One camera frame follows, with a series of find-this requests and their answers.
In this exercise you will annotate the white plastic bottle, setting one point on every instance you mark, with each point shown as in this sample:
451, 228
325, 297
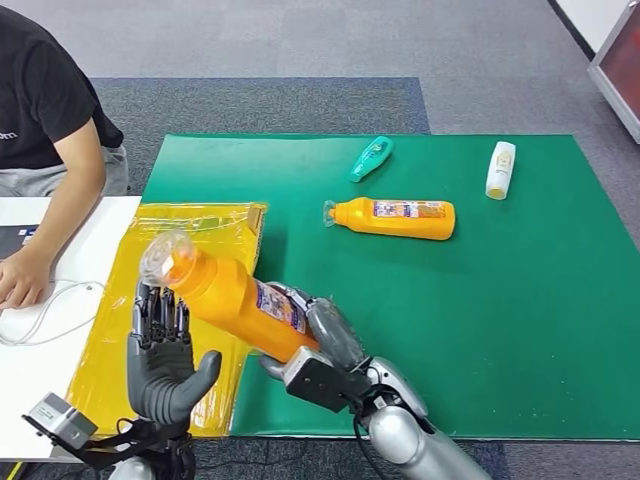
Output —
500, 171

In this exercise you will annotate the person's forearm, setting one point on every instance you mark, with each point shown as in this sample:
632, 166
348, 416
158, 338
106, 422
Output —
70, 192

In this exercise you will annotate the person's hand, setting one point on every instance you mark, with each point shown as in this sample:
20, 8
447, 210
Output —
20, 281

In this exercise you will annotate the teal plastic bottle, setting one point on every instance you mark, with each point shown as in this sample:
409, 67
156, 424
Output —
370, 160

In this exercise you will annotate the orange detergent bottle clear cap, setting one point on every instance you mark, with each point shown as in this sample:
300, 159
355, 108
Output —
225, 298
395, 227

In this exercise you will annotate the red panel silver frame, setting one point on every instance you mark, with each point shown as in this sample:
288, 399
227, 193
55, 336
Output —
625, 66

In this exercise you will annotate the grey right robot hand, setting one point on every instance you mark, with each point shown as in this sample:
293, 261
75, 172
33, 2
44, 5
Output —
335, 334

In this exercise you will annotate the green table mat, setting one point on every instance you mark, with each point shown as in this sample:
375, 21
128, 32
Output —
500, 298

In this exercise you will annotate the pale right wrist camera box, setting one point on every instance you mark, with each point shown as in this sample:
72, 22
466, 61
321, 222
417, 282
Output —
310, 381

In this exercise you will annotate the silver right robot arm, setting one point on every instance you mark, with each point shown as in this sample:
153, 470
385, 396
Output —
400, 437

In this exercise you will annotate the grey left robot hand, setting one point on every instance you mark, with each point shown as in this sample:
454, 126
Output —
160, 384

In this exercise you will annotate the yellow transparent plastic bag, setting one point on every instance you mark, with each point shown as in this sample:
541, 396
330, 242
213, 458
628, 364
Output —
110, 358

